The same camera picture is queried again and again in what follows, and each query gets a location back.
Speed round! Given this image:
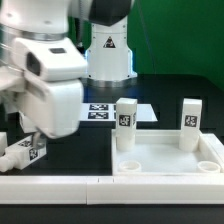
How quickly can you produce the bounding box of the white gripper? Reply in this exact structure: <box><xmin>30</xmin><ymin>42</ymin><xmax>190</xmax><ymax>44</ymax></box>
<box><xmin>16</xmin><ymin>72</ymin><xmax>84</xmax><ymax>149</ymax></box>

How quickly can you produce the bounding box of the white square table top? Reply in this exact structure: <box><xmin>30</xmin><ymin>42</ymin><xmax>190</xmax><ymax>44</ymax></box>
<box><xmin>111</xmin><ymin>130</ymin><xmax>224</xmax><ymax>176</ymax></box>

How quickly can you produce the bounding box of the white part at left edge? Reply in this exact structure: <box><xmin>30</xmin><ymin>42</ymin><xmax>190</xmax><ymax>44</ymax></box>
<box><xmin>0</xmin><ymin>132</ymin><xmax>7</xmax><ymax>156</ymax></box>

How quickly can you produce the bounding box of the white marker sheet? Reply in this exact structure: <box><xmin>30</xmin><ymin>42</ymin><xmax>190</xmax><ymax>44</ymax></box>
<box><xmin>80</xmin><ymin>103</ymin><xmax>157</xmax><ymax>122</ymax></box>

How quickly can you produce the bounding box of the white front fence bar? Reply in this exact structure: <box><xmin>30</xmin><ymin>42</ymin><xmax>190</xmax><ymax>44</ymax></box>
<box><xmin>0</xmin><ymin>174</ymin><xmax>224</xmax><ymax>205</ymax></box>

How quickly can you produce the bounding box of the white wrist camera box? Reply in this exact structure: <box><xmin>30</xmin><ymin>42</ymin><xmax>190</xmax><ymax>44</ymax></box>
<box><xmin>11</xmin><ymin>38</ymin><xmax>87</xmax><ymax>82</ymax></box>

